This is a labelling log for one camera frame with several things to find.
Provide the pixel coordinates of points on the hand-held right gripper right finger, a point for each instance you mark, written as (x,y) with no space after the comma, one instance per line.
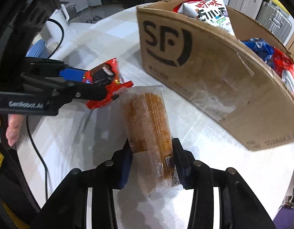
(180,169)

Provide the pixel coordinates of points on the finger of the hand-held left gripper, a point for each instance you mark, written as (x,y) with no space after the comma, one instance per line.
(92,92)
(73,74)

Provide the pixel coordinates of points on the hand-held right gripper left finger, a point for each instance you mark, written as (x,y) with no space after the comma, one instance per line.
(125,171)

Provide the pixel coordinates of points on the red chocolate pie packet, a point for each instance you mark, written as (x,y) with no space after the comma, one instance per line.
(106,74)

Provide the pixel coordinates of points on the clear packet brown cake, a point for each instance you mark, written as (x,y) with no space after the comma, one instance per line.
(147,124)

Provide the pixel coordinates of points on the brown cardboard box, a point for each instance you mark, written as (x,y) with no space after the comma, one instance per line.
(209,76)

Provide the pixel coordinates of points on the white noodle snack packet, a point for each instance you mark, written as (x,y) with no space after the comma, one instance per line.
(209,12)

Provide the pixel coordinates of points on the blue cookie packet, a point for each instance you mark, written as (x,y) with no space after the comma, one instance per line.
(259,46)

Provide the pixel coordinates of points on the person's left hand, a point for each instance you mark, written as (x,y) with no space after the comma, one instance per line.
(14,126)

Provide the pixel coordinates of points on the grey slipper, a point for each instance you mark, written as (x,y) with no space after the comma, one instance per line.
(96,18)
(89,21)

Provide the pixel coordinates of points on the white electric kettle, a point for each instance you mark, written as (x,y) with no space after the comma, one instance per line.
(56,16)

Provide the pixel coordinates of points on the purple bag on floor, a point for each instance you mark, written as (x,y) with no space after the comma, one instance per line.
(289,219)

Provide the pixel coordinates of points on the silver suitcase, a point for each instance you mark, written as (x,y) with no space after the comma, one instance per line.
(273,21)

